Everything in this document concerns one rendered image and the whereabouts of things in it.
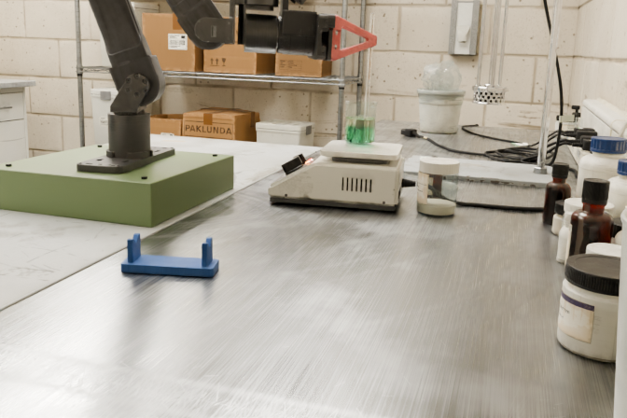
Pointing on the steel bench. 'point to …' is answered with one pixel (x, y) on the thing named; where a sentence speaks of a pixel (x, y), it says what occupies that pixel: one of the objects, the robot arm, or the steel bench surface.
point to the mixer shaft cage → (482, 95)
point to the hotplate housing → (344, 184)
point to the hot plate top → (362, 151)
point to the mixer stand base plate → (490, 172)
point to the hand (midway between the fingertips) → (370, 40)
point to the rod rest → (135, 263)
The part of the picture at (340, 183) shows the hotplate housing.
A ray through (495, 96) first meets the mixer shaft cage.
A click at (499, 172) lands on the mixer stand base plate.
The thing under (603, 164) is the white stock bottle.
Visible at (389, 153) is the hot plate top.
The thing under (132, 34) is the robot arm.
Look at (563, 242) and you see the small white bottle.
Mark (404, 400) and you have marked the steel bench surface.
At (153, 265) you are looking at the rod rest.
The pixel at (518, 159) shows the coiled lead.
